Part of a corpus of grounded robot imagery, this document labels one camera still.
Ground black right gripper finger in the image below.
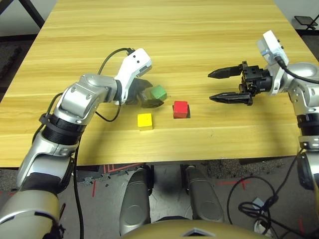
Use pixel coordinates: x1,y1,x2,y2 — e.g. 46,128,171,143
209,92,254,107
207,65,244,80

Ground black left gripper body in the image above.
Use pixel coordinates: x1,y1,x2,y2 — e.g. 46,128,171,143
124,77,145,106

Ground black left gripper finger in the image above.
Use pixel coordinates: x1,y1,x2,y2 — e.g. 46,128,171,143
139,92,164,109
136,78,154,92

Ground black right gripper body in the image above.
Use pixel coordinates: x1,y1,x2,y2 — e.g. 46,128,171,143
238,60,274,97

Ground green wooden block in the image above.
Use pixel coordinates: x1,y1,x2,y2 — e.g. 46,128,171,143
150,85,167,102

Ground yellow wooden block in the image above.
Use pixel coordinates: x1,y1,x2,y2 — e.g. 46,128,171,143
137,113,154,131

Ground red wooden block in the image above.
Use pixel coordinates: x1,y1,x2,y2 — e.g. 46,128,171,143
172,100,188,119

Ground black mat with red lines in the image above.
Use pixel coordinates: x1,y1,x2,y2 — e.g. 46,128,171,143
99,163,145,175

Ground black stand plate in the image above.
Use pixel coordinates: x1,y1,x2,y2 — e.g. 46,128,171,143
294,15,319,30

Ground grey left robot leg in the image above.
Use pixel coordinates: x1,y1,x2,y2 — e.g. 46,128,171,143
119,168,153,236

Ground grey robot leg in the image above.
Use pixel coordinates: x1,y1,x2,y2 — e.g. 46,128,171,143
119,168,153,236
183,165,225,224

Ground grey right robot leg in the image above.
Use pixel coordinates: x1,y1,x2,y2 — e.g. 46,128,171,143
183,165,225,224

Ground black diagonal bar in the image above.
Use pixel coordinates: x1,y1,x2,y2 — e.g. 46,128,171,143
18,0,45,28

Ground gold robot torso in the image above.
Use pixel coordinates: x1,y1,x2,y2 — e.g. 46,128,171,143
119,219,270,239

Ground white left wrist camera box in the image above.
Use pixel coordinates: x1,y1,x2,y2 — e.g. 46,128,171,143
114,48,152,100

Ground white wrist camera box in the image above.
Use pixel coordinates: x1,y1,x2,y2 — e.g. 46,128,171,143
114,48,152,100
256,30,290,97

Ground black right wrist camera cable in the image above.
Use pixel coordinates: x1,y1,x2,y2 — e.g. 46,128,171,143
275,56,319,84

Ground thin black left gripper cable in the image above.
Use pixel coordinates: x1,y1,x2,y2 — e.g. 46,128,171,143
94,101,123,122

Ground thick black left camera cable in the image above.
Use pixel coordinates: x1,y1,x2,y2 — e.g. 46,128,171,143
32,47,133,239

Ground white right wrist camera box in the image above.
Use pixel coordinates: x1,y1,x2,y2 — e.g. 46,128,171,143
256,30,290,97

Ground black floor cable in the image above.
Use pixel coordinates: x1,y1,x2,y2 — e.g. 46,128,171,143
226,154,319,239

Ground grey cable adapter box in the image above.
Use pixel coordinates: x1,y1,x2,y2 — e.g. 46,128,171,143
251,198,265,209

